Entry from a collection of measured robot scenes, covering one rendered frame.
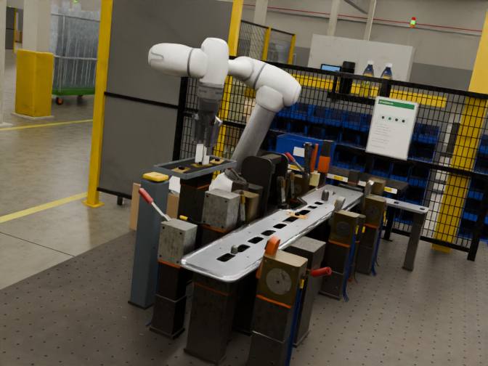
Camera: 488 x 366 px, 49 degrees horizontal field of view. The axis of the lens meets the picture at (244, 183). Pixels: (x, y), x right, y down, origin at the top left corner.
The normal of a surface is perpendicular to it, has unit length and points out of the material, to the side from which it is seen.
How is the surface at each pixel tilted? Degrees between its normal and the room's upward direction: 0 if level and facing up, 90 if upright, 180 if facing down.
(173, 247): 90
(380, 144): 90
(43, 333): 0
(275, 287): 90
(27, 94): 90
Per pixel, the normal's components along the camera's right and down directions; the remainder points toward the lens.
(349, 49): -0.38, 0.18
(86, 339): 0.14, -0.96
